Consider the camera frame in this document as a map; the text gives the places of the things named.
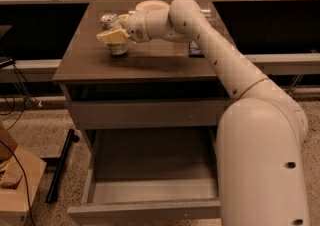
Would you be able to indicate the white shallow bowl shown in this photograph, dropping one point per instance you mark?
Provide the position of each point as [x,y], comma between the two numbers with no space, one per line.
[152,5]

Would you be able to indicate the cardboard box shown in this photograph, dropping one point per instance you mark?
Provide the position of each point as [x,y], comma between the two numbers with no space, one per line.
[21,172]

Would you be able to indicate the grey drawer cabinet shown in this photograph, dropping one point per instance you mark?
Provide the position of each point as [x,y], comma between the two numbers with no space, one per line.
[157,70]

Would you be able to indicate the white green 7up can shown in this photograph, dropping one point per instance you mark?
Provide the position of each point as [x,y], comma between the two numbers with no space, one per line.
[112,34]

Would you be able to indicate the black metal floor bar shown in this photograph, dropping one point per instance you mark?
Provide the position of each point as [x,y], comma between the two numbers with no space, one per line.
[52,195]

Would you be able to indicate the open grey middle drawer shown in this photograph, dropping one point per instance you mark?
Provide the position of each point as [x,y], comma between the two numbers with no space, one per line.
[150,174]

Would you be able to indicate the closed grey top drawer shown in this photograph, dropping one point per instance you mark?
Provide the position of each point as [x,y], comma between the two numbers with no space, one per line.
[89,115]

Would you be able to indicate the dark blue snack packet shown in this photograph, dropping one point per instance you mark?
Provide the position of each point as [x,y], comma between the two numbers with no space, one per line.
[194,50]

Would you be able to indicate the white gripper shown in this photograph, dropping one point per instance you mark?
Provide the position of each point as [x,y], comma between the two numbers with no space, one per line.
[136,26]

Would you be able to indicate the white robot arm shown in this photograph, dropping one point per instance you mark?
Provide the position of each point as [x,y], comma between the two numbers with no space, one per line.
[259,136]

